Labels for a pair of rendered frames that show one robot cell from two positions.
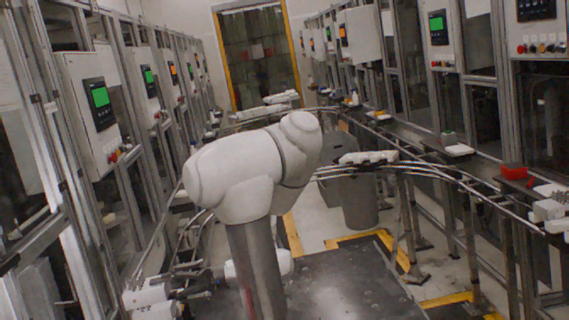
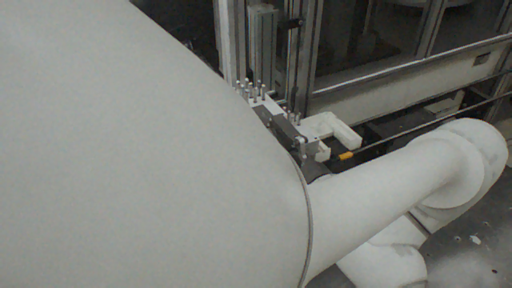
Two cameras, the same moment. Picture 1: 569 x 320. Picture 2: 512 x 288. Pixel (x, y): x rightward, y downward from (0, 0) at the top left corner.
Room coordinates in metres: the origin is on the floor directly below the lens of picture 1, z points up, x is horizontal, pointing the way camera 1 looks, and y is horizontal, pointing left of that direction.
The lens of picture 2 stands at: (1.15, -0.11, 1.52)
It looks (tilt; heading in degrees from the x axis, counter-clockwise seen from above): 40 degrees down; 65
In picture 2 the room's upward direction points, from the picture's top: straight up
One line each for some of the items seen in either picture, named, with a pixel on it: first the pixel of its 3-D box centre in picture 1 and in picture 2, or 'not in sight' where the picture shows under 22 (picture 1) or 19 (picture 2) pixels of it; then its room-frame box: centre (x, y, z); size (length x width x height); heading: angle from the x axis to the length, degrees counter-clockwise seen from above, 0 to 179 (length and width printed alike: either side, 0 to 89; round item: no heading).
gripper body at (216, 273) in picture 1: (212, 278); (304, 174); (1.44, 0.29, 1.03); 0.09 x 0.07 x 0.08; 92
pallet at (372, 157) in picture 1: (368, 161); not in sight; (3.20, -0.55, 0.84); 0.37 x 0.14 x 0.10; 60
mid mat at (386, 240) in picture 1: (367, 256); not in sight; (3.52, -0.49, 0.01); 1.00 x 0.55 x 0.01; 2
